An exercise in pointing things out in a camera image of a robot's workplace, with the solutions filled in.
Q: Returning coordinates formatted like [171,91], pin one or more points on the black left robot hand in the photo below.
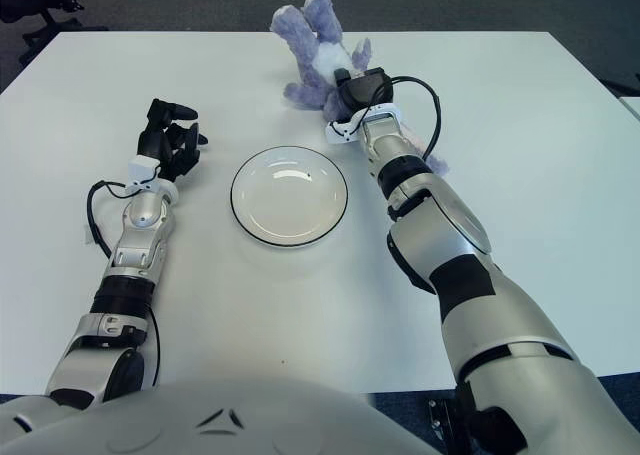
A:
[151,140]

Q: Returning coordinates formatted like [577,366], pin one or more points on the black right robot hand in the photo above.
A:
[365,90]

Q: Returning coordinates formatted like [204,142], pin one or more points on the purple plush bunny doll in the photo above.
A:
[305,40]

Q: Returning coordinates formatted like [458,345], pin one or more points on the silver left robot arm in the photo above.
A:
[142,220]

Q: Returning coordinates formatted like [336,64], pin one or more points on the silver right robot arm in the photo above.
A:
[440,235]

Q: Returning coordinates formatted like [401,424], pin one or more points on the white plate with black rim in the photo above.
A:
[290,200]

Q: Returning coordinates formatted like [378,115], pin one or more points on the black office chair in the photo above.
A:
[30,0]

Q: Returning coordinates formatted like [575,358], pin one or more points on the black chair base leg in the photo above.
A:
[620,84]

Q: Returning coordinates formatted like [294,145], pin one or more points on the white neighbouring table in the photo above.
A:
[631,106]

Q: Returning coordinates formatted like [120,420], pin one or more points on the silver robot torso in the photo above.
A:
[225,420]

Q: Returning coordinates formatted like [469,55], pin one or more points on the white left wrist mount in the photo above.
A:
[147,166]

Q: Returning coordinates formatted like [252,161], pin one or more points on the white wrist mount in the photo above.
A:
[147,166]
[337,131]

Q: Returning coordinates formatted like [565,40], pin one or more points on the white right wrist mount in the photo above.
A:
[337,131]

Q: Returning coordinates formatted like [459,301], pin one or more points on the black metal bracket with screws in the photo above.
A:
[442,420]

